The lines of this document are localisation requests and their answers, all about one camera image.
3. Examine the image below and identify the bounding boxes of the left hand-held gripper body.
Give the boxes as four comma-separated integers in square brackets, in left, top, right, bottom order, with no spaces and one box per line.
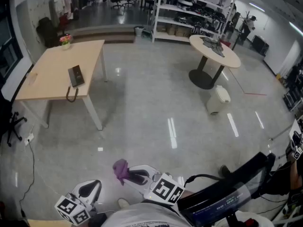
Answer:
[54,192,98,226]

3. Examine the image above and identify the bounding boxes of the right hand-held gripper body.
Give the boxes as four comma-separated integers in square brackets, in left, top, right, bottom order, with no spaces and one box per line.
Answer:
[144,173,185,207]

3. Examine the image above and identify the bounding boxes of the purple cloth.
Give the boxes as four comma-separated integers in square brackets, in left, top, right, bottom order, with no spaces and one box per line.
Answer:
[112,159,130,186]

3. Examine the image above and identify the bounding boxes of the black box with cord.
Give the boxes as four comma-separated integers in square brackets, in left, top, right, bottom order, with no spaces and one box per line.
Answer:
[68,64,85,88]

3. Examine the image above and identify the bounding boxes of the white shoe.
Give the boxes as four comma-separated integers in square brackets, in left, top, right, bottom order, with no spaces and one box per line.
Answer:
[117,198,130,209]

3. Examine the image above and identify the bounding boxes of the person's white printed t-shirt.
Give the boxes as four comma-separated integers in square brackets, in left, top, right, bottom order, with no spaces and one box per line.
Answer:
[101,202,192,227]

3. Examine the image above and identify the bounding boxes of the black monitor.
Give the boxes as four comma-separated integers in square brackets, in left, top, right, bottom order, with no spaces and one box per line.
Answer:
[177,151,276,227]

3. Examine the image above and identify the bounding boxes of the white power strip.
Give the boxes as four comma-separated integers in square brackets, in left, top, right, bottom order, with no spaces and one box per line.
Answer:
[24,133,35,146]

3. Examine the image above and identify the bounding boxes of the white pedal bin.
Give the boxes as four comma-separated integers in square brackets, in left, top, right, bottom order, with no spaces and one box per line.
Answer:
[205,85,232,115]

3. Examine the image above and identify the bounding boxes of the clear plastic bag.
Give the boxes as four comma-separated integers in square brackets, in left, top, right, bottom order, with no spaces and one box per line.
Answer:
[25,72,38,86]

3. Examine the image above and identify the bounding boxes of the light wooden table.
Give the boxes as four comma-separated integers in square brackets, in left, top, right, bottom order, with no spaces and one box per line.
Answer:
[14,39,108,131]

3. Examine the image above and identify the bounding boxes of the wooden step platform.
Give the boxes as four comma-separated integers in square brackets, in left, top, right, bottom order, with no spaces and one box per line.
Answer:
[66,25,135,44]

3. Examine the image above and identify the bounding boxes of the pink flowers in white pot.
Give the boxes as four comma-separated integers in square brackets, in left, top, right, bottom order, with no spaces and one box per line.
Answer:
[59,34,73,51]

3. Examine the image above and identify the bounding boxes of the dark framed window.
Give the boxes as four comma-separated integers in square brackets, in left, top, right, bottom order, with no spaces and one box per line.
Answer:
[0,0,24,80]

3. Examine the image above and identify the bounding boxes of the white shelving rack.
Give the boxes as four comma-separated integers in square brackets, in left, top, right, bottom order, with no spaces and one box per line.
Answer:
[151,0,237,44]

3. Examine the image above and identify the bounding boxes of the red chair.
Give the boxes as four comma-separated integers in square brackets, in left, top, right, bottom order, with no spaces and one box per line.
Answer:
[58,14,71,35]

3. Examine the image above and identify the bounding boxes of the black case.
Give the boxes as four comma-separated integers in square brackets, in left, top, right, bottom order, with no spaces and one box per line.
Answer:
[251,35,270,55]

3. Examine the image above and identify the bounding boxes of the white partition board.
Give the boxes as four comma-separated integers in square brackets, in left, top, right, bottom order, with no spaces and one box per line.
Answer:
[16,0,57,63]

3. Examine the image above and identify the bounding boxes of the hanging pale garments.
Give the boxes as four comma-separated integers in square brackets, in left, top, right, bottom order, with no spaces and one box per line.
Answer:
[51,0,71,28]

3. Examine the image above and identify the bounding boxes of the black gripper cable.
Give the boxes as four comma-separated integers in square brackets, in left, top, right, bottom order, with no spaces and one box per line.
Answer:
[184,174,224,186]

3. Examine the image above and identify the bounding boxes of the black floor cable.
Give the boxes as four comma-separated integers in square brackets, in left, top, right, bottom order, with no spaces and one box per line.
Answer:
[18,140,36,218]

